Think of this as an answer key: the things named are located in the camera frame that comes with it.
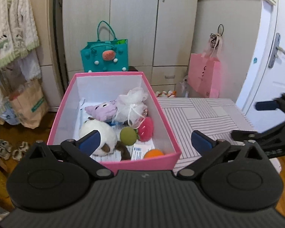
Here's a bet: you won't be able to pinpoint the pink cardboard box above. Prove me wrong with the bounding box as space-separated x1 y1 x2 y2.
48 72 181 172

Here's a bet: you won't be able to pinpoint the green soft ball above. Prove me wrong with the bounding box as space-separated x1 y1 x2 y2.
119 127 137 146

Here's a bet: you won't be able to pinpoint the brown paper bag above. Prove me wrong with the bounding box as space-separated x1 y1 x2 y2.
9 79 49 129

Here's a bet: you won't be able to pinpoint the pink paper gift bag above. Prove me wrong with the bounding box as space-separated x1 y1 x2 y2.
188 37 223 98

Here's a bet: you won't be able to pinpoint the fluffy slippers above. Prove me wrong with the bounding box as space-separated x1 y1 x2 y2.
0 139 30 161

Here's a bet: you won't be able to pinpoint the blue wet wipes pack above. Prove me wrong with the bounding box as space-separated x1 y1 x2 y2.
78 98 86 133

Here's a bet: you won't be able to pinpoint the teal felt tote bag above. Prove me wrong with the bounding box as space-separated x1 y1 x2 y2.
80 21 129 73

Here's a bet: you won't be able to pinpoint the orange soft ball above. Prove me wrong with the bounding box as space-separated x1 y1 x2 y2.
143 149 164 159

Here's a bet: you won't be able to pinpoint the purple plush toy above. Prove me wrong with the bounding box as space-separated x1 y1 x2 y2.
85 100 117 121

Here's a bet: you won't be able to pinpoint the black suitcase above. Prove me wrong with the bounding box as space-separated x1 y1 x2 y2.
128 66 138 72

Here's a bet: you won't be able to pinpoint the white wardrobe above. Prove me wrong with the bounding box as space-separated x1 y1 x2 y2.
37 0 276 107

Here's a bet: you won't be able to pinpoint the wall hook with ties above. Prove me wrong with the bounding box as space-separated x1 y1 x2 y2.
210 24 224 49

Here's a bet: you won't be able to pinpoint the white brown plush cat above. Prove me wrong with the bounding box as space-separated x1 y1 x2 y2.
78 117 131 160

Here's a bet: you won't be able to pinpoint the colourful cartoon gift bag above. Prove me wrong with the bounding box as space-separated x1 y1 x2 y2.
155 90 177 98

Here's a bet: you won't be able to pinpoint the white door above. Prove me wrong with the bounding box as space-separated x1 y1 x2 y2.
236 0 285 132

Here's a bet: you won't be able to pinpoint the small tissue pack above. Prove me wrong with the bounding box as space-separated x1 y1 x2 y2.
131 139 155 161

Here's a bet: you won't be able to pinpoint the hanging cream green robe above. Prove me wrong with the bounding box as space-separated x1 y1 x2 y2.
0 0 41 115

